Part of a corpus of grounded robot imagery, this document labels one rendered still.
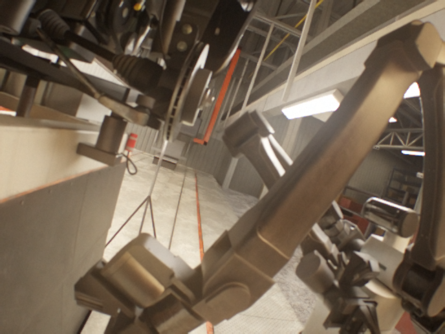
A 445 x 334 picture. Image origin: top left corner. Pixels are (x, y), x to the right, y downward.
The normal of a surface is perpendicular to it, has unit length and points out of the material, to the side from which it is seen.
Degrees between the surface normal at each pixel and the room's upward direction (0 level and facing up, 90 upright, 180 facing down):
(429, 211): 113
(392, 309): 90
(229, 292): 90
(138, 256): 90
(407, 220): 90
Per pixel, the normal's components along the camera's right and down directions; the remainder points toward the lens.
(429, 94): -0.99, 0.07
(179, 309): -0.29, -0.34
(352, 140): 0.06, 0.06
